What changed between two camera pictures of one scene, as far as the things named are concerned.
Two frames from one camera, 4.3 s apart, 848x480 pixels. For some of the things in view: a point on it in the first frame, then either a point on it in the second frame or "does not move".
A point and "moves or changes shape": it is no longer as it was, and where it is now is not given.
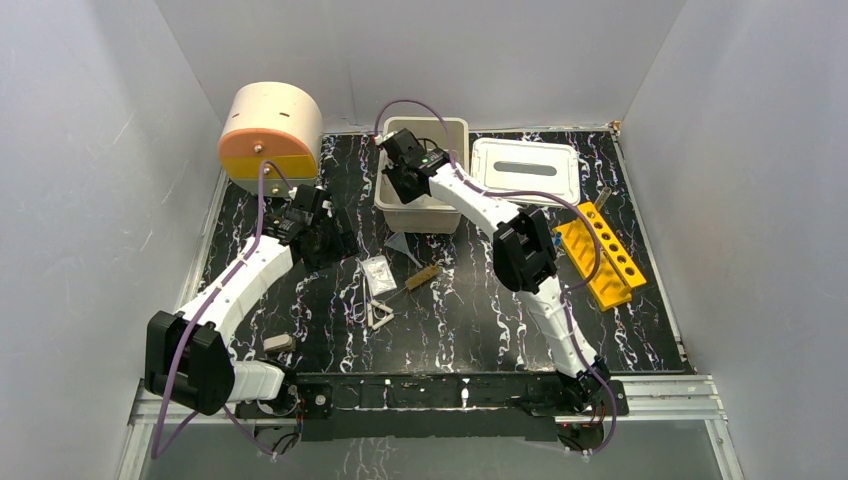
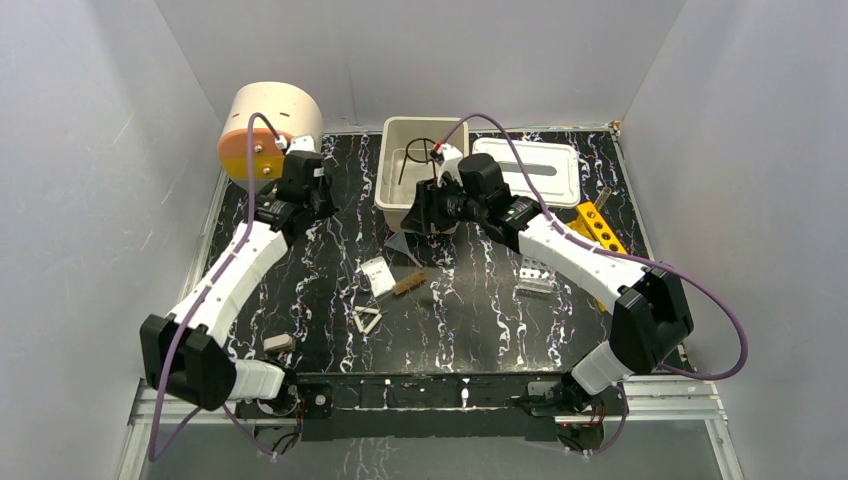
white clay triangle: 377,314 moves or changes shape
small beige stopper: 277,342 does not move
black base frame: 435,406 does not move
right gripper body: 395,176 → 450,201
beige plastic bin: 429,214 does not move
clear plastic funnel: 399,241 does not move
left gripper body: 332,241 → 321,201
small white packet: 379,275 does not move
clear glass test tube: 601,199 does not move
